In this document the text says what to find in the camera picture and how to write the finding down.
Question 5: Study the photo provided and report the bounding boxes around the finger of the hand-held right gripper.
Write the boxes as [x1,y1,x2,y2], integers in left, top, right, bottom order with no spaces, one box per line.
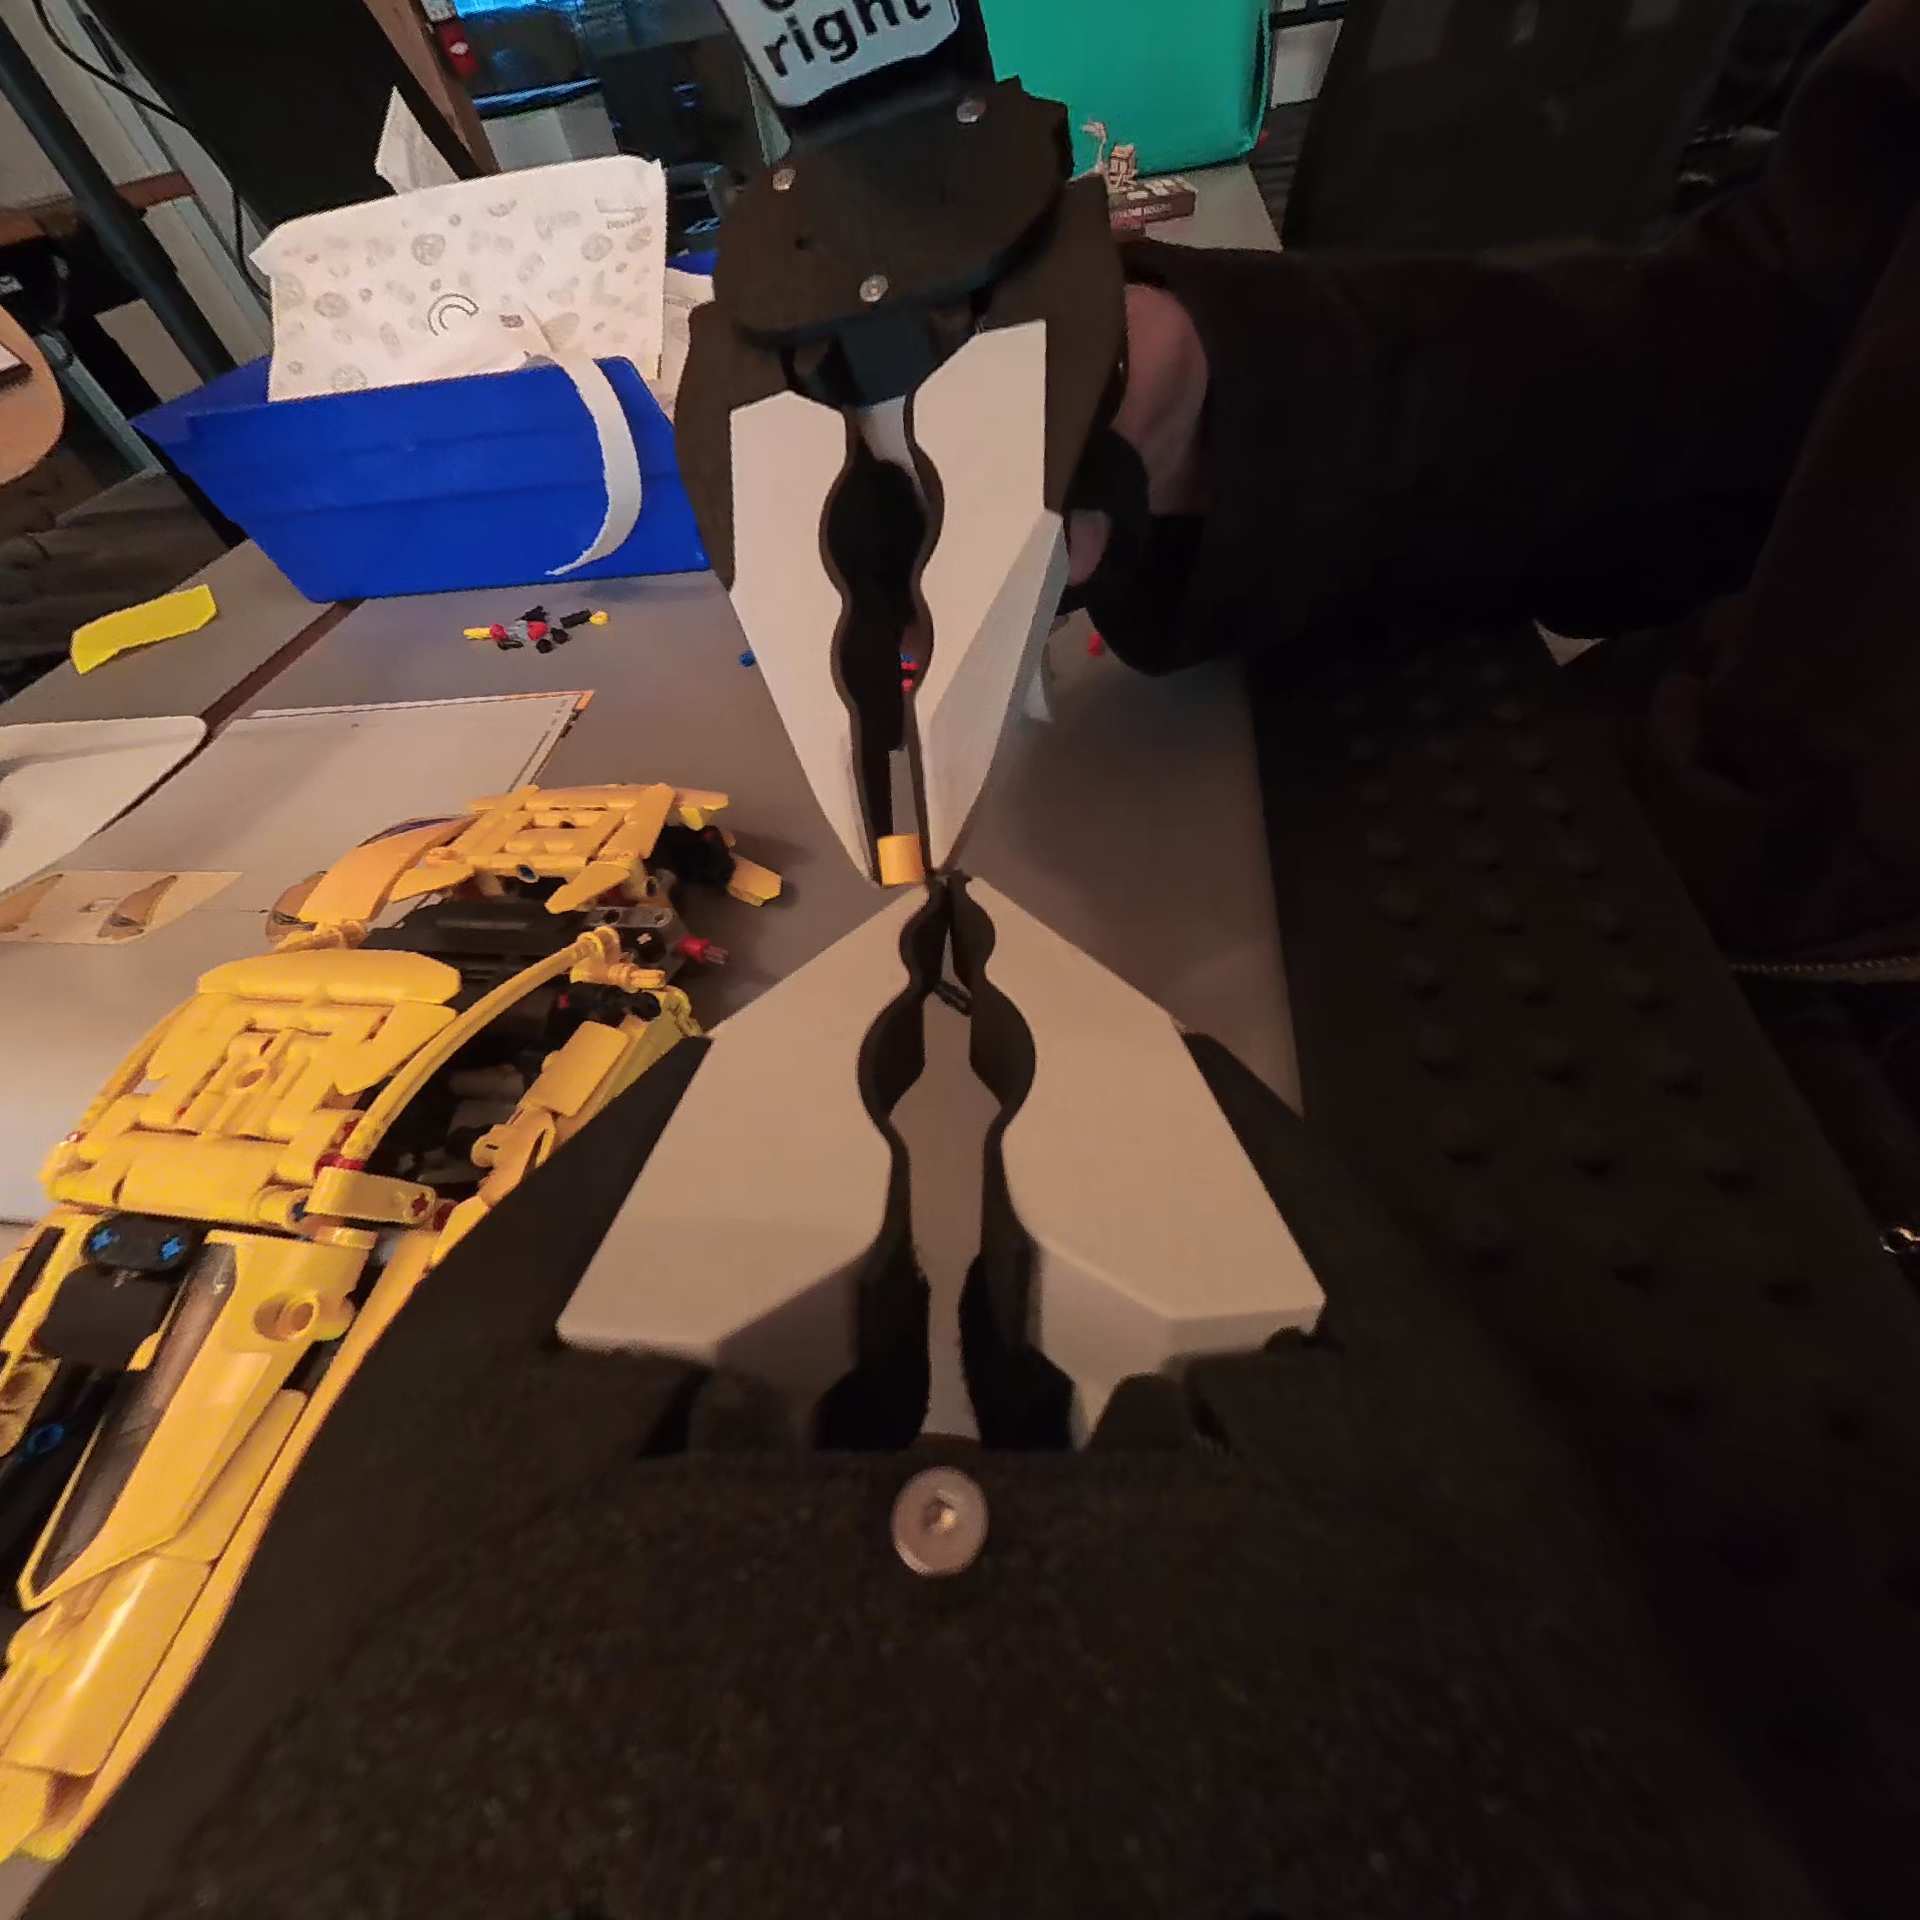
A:
[728,392,922,881]
[904,317,1072,875]

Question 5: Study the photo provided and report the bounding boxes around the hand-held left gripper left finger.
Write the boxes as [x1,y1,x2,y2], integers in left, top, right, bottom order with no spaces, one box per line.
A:
[555,880,951,1448]

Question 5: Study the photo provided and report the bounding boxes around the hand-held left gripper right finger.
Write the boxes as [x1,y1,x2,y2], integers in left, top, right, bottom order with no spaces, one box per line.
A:
[951,872,1332,1448]

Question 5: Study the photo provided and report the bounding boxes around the instruction booklet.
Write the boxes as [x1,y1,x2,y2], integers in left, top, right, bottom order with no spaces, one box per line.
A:
[0,687,596,1225]

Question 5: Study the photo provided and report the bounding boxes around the yellow toy brick car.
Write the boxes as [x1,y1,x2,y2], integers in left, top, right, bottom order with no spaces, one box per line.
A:
[0,779,788,1865]

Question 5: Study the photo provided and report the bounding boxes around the person's right hand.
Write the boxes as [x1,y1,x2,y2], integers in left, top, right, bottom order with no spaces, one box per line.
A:
[1064,280,1215,590]

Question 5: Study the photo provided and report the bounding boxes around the pile of mixed small bricks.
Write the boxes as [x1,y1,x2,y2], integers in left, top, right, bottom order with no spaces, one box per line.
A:
[733,627,1114,705]

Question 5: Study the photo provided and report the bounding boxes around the perforated grey panel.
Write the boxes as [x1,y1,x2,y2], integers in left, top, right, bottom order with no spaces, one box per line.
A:
[1242,627,1920,1920]

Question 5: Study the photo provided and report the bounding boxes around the blue storage bin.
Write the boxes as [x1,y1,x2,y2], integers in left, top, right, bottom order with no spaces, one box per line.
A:
[133,355,716,604]

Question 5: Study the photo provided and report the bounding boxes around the white paper bag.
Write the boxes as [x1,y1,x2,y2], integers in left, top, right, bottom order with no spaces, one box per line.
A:
[249,89,673,581]

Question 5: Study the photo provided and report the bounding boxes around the black mesh office chair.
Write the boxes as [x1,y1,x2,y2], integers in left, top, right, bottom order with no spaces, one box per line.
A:
[1283,0,1824,261]

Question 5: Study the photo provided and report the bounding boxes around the yellow paper note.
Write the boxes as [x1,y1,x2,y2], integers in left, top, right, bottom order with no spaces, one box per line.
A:
[69,583,221,673]

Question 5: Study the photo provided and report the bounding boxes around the white sign stand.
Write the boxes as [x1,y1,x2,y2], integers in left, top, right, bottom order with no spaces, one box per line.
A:
[0,712,208,888]

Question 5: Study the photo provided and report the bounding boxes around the metal pole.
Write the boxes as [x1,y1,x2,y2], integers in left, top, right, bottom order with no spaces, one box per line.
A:
[0,22,249,395]

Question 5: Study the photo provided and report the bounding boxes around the wooden post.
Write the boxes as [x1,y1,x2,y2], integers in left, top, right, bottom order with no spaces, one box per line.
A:
[364,0,501,175]

